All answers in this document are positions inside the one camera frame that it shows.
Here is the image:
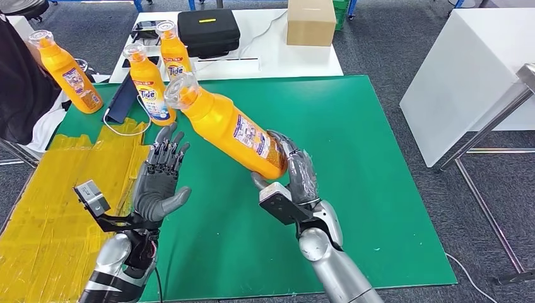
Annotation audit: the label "green crates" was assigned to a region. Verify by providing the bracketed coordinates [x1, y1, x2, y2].
[332, 0, 351, 32]

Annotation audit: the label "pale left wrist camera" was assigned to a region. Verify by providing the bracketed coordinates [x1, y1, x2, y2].
[74, 179, 145, 234]

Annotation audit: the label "metal chair legs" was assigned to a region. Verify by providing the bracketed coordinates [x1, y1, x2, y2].
[0, 139, 40, 169]

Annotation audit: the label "black carry case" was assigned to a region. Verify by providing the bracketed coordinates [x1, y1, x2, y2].
[177, 8, 242, 59]

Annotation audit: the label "dark blue tablet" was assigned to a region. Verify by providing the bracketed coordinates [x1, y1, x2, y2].
[103, 73, 139, 125]

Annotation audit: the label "white floor cable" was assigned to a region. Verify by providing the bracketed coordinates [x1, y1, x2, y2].
[445, 254, 488, 303]

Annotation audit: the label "white cloth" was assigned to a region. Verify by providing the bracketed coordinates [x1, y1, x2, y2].
[25, 90, 73, 153]

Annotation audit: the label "coiled cable bundle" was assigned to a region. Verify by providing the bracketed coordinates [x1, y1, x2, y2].
[75, 58, 100, 83]

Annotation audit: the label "green table mat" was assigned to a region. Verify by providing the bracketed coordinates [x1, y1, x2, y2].
[50, 75, 457, 303]

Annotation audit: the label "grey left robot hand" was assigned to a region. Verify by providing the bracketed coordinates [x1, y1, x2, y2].
[132, 122, 192, 223]

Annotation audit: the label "yellow taped sheet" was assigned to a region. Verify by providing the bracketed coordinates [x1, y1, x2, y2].
[0, 118, 152, 303]

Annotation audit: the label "white charging cable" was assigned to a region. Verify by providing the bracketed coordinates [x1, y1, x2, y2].
[102, 95, 152, 137]

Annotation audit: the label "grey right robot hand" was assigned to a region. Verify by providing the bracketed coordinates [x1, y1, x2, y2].
[250, 129, 321, 209]

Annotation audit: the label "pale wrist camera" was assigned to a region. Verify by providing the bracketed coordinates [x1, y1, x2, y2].
[74, 179, 145, 234]
[258, 181, 322, 227]

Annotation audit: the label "person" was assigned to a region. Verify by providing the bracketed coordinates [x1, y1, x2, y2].
[0, 15, 64, 146]

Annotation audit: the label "metal stand frame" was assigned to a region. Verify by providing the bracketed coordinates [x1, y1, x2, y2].
[438, 62, 535, 287]

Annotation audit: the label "orange detergent bottle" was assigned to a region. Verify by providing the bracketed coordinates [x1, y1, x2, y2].
[163, 72, 290, 181]
[28, 30, 105, 115]
[155, 20, 194, 81]
[122, 42, 177, 127]

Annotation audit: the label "white power cable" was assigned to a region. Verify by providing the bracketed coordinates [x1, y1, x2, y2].
[238, 9, 289, 59]

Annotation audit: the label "black remote controller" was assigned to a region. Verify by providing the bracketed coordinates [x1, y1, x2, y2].
[130, 20, 163, 45]

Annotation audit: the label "black chair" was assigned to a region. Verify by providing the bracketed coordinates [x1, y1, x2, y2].
[0, 0, 50, 21]

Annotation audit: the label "cardboard box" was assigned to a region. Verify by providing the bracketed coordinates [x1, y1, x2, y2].
[286, 0, 338, 47]

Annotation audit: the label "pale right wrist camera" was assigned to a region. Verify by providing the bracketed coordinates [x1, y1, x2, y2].
[258, 181, 322, 227]

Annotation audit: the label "white table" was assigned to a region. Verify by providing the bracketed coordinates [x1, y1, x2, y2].
[109, 10, 344, 83]
[399, 8, 535, 169]
[4, 16, 37, 43]

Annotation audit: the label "black phone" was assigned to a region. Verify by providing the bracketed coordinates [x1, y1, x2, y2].
[122, 56, 161, 69]

